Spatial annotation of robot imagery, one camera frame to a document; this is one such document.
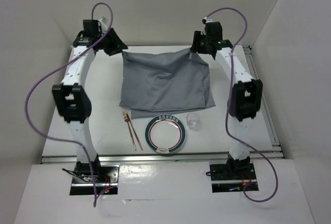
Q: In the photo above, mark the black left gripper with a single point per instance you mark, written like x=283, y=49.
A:
x=116, y=43

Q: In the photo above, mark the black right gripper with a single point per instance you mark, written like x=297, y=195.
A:
x=195, y=47

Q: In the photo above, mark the grey cloth placemat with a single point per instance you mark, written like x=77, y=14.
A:
x=165, y=83

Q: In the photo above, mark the copper fork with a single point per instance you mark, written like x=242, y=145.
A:
x=126, y=119

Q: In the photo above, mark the clear plastic cup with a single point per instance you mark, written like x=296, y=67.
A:
x=193, y=121

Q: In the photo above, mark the white plate green red rim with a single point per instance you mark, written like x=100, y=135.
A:
x=165, y=134

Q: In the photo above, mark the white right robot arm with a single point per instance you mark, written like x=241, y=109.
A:
x=245, y=93

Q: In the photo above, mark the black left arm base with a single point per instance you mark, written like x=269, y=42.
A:
x=106, y=179

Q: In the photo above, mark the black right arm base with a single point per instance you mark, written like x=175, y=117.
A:
x=225, y=178

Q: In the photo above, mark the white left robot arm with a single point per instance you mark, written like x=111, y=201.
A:
x=71, y=99

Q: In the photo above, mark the aluminium right side rail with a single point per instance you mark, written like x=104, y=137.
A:
x=264, y=136

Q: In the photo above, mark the aluminium rail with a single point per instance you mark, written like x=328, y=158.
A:
x=277, y=154
x=264, y=136

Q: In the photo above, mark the aluminium front rail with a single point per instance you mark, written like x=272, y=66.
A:
x=277, y=154

